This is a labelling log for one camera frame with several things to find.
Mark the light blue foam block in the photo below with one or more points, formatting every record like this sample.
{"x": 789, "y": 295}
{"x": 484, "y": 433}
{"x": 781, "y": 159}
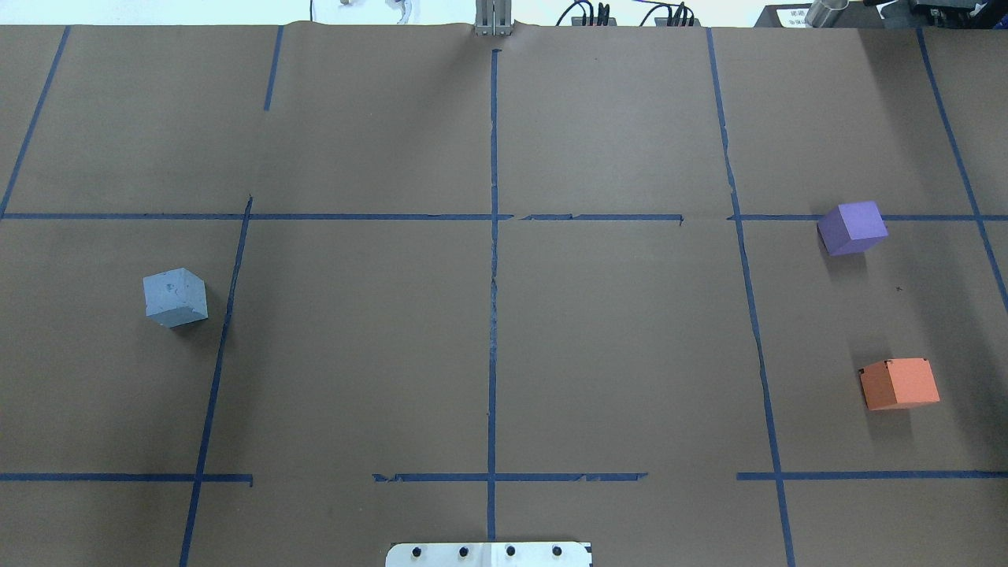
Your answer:
{"x": 175, "y": 298}

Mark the purple foam block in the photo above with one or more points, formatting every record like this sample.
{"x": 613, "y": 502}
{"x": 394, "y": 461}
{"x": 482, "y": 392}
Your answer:
{"x": 852, "y": 228}

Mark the orange foam block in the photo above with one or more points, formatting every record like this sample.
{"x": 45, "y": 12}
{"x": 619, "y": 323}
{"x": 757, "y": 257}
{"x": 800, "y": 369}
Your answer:
{"x": 898, "y": 384}

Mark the black box with label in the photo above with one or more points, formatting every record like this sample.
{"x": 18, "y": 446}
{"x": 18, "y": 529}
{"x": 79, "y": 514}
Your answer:
{"x": 783, "y": 16}

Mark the silver metal cylinder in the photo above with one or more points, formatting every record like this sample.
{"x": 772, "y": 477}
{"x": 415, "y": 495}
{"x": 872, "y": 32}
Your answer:
{"x": 825, "y": 13}

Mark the black equipment top right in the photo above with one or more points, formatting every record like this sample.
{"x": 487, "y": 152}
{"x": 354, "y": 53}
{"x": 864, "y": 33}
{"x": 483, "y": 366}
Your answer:
{"x": 982, "y": 15}

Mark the aluminium frame post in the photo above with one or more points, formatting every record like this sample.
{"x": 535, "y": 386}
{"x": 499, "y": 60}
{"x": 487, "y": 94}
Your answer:
{"x": 493, "y": 18}

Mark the black cable connector left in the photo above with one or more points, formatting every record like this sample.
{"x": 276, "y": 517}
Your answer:
{"x": 586, "y": 14}

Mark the black cable connector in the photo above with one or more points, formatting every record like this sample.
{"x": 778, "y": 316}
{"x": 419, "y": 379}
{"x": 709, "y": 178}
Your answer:
{"x": 586, "y": 14}
{"x": 669, "y": 15}

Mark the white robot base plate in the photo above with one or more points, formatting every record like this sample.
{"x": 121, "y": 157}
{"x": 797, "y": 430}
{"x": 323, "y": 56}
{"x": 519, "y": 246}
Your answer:
{"x": 564, "y": 553}

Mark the black cable connector right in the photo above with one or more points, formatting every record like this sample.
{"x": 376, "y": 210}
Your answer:
{"x": 669, "y": 15}

